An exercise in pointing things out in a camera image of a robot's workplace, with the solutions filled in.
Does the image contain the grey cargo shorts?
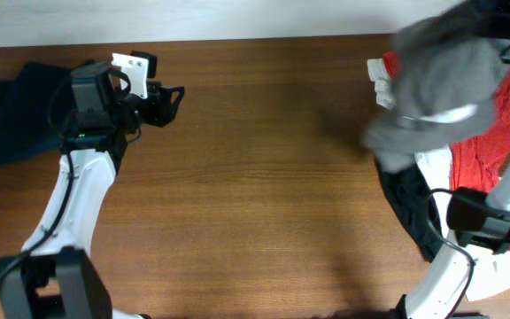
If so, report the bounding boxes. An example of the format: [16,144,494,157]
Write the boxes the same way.
[362,1,510,174]

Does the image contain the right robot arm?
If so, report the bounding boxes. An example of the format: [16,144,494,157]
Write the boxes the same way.
[390,1,510,318]

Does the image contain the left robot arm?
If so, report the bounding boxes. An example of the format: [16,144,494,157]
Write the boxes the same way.
[0,56,185,318]

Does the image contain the navy blue folded garment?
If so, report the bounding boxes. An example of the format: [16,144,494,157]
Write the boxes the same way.
[0,62,75,165]

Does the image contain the black garment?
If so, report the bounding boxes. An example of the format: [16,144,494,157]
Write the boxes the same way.
[375,159,443,262]

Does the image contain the red t-shirt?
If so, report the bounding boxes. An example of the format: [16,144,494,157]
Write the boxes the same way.
[367,51,510,192]

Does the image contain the white t-shirt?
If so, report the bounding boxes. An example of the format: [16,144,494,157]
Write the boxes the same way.
[367,58,510,303]

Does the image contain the left black cable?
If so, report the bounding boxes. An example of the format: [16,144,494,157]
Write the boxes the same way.
[0,70,141,319]

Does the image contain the black cable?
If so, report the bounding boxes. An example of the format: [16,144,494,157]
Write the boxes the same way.
[425,188,510,319]
[0,70,141,319]

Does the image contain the right black cable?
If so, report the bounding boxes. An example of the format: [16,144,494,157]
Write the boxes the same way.
[425,188,510,319]

